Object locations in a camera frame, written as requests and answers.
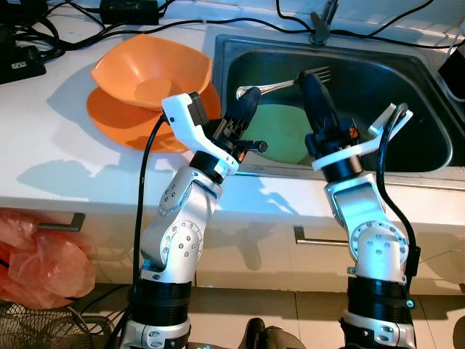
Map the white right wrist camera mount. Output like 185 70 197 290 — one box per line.
311 104 415 173

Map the white kitchen cabinet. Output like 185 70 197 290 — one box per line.
0 196 465 295

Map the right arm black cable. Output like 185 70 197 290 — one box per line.
374 104 422 281

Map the stainless steel sink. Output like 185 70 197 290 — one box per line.
211 33 465 182

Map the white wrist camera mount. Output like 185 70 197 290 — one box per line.
311 104 415 173
161 92 251 174

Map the silver cabinet handle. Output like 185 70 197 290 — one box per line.
36 213 86 233
294 225 349 248

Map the black box device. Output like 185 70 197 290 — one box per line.
438 44 465 103

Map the metal faucet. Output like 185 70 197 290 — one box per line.
310 0 339 46

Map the silver metal fork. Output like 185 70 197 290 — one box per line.
236 67 333 99

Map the wire fan guard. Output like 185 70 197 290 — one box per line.
0 302 99 349

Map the green plate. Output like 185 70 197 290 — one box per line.
243 102 320 166

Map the red plastic bag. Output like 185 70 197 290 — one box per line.
0 207 95 310

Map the orange plate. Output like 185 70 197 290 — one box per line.
86 84 222 153

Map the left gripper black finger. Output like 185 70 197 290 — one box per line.
222 86 262 135

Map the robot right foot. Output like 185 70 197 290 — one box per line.
243 318 307 349

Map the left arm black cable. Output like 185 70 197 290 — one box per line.
131 113 171 342

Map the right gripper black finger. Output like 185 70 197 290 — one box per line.
300 71 340 135

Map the orange bowl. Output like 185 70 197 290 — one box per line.
91 34 214 112

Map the black power adapter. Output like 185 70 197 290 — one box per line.
100 0 161 25

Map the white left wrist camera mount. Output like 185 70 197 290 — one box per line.
161 92 251 174

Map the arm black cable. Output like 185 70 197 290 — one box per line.
374 104 422 281
131 113 171 342

